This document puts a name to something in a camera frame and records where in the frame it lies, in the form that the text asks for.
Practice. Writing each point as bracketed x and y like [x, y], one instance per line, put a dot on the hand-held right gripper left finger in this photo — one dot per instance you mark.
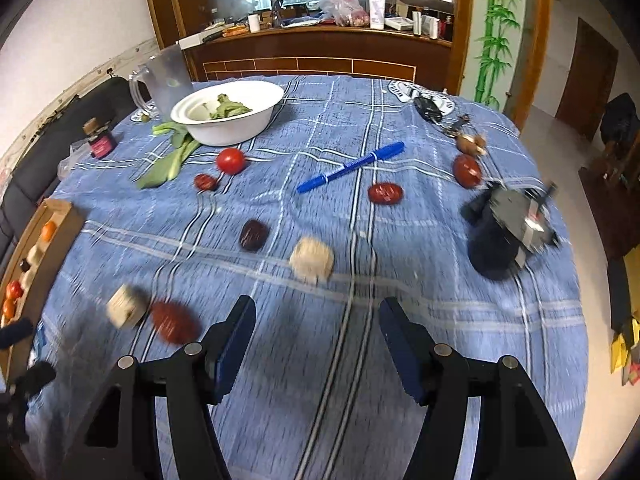
[235, 345]

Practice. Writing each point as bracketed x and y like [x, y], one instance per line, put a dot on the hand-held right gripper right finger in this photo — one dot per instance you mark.
[400, 350]

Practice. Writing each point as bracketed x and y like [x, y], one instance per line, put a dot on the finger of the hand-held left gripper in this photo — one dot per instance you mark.
[15, 334]
[35, 376]

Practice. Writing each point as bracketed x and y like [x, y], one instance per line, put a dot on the small orange tangerine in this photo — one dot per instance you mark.
[48, 231]
[8, 308]

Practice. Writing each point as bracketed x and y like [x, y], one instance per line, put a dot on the red tomato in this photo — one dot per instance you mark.
[15, 290]
[231, 161]

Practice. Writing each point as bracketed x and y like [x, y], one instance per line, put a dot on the dark red date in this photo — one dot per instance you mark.
[25, 265]
[252, 236]

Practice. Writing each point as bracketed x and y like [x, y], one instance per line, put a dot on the brown cardboard box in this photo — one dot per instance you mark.
[65, 217]

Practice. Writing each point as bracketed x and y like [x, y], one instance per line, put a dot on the blue checked tablecloth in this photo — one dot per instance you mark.
[350, 240]

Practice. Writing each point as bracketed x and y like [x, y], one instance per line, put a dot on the black grey device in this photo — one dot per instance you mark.
[495, 245]

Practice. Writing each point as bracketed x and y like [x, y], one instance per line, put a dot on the black leather sofa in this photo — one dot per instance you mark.
[30, 170]

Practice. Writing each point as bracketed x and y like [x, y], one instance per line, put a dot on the crumpled clear plastic bag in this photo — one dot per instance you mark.
[70, 160]

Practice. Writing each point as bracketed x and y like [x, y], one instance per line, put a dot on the blue marker pen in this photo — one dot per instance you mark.
[350, 167]

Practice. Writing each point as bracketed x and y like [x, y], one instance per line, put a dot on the dark jar with red label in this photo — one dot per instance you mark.
[101, 145]

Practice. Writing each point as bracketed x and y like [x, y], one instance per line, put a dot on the white bowl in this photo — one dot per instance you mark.
[235, 130]

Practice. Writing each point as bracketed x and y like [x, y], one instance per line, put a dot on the yellow bag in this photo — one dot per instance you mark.
[625, 345]

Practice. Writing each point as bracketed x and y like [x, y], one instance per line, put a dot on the metal key bunch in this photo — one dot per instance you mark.
[456, 126]

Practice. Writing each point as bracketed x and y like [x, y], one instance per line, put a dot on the black car key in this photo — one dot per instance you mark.
[427, 107]

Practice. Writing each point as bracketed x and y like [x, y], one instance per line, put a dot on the dark wooden furniture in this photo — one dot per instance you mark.
[610, 210]

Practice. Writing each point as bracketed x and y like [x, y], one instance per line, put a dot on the clear plastic pitcher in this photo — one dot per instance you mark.
[167, 77]

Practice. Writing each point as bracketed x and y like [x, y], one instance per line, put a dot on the wooden counter cabinet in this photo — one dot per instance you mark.
[325, 52]

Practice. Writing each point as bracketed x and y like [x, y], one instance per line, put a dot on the long white box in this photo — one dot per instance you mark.
[195, 41]

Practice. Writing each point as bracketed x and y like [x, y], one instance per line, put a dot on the orange carrots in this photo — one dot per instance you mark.
[235, 31]

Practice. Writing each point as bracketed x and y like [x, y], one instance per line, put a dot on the black chair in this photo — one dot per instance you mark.
[620, 117]

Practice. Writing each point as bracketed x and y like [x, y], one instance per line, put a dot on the white cup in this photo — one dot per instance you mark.
[254, 24]

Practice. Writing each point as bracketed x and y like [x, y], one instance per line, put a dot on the white flat box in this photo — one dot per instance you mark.
[400, 23]

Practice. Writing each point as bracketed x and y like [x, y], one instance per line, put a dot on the brown wooden door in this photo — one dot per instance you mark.
[587, 80]

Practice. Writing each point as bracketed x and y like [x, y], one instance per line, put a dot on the white lotion tube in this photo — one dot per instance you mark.
[376, 7]

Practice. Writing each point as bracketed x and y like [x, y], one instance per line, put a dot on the filled clear plastic bag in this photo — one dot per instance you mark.
[342, 7]

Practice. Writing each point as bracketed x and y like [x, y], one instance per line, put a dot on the green bamboo wall decal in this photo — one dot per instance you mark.
[492, 35]

